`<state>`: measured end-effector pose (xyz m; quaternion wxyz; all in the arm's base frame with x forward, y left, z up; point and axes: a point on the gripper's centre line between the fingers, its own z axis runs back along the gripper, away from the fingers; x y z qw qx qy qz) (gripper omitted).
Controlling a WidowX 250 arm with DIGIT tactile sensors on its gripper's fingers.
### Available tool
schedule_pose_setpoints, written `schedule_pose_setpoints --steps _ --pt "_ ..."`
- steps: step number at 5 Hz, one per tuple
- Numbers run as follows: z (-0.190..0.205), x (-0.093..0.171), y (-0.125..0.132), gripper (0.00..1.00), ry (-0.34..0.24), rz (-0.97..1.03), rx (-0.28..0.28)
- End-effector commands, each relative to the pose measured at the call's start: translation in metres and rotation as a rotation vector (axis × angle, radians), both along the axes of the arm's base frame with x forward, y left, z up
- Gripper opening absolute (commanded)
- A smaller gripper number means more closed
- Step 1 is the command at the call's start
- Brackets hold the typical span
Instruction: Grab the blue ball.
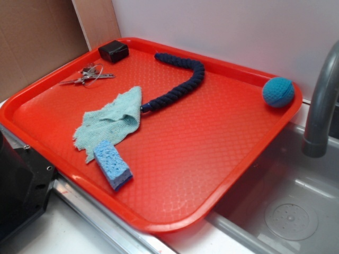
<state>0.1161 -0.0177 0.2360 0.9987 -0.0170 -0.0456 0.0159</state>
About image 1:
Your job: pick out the silver keys on ring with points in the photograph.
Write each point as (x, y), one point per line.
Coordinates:
(89, 75)

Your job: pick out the brown cardboard panel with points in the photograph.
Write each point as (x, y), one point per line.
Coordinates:
(38, 37)

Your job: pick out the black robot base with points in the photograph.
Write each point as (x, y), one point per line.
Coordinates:
(26, 182)

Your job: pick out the blue textured ball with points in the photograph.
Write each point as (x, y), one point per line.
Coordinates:
(278, 92)

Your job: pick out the blue sponge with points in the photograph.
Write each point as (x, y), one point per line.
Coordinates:
(115, 169)

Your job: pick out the light green cloth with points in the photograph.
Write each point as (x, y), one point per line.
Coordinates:
(113, 122)

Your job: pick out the black square box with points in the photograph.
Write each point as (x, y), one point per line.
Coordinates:
(114, 51)

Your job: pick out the grey faucet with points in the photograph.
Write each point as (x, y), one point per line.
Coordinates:
(322, 119)

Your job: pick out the grey plastic sink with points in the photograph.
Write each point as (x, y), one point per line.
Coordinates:
(284, 203)

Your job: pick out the red plastic tray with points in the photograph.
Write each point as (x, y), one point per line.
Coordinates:
(184, 158)

